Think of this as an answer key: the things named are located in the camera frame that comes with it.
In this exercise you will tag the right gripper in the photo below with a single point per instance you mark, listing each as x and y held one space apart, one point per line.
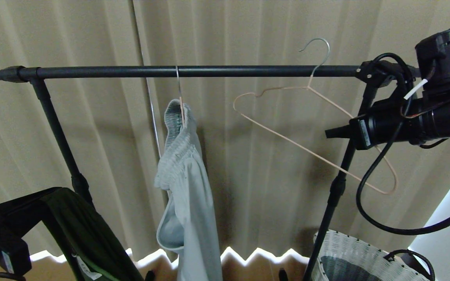
404 125

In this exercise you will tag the green garment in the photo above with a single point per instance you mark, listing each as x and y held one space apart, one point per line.
84 234

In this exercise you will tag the pink clothes hanger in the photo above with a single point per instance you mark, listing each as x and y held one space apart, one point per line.
309 84
182 109

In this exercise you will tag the pale grey shorts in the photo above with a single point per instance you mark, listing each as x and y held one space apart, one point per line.
193 214

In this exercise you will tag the white laundry basket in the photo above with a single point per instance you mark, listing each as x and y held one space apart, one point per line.
350 249

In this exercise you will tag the black clothes rack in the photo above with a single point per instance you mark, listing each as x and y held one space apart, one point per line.
131 72

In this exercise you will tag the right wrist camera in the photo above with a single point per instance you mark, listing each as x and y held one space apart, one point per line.
381 72

